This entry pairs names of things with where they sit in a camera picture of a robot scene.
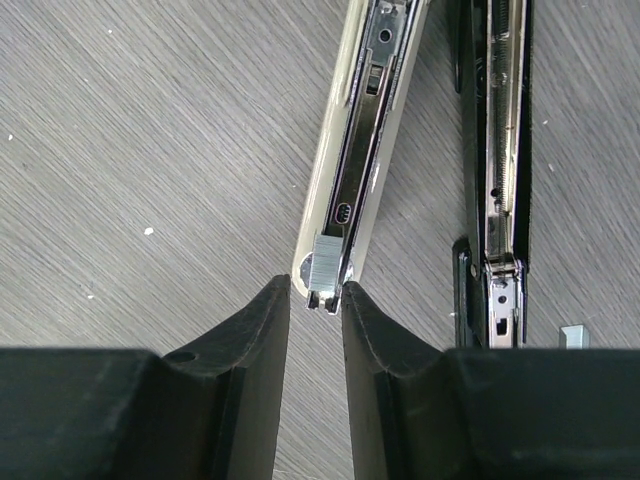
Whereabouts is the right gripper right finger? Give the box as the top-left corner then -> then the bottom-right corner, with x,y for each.
342,282 -> 639,479

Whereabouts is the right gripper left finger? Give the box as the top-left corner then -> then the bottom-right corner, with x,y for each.
1,275 -> 290,479

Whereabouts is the grey staple strip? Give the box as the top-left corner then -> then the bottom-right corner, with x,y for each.
559,324 -> 590,349
309,234 -> 343,292

